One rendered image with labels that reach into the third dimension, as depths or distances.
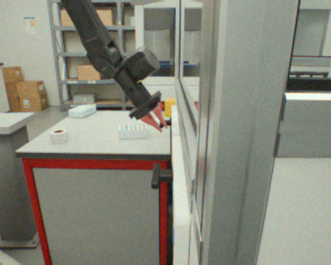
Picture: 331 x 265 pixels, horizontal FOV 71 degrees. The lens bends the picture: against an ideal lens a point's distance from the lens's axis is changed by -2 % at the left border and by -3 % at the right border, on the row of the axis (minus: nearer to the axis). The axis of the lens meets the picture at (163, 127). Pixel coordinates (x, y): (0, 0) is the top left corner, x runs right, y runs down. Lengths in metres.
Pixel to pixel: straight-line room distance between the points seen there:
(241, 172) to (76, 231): 1.03
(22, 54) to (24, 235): 4.32
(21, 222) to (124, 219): 0.82
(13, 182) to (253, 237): 1.46
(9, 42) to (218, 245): 5.63
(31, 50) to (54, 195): 4.63
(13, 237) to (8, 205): 0.23
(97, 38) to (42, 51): 4.83
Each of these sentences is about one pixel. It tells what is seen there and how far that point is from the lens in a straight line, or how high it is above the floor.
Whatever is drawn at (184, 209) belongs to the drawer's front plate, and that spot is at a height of 0.93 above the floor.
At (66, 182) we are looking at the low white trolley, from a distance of 1.02.
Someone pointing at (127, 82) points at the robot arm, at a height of 1.03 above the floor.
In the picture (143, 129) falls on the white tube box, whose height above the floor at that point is 0.80.
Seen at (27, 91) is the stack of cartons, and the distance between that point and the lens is 5.22.
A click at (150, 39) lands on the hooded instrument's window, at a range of 1.51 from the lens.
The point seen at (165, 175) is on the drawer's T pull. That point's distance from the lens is 0.41.
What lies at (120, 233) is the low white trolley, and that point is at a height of 0.38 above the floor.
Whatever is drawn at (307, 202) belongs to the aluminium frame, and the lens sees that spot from 0.19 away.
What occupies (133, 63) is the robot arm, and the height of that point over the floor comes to 1.08.
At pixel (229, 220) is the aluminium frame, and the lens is 0.17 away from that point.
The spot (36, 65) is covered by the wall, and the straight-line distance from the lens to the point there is 5.49.
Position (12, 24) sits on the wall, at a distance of 5.67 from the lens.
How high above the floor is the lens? 1.11
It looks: 18 degrees down
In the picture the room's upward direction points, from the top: straight up
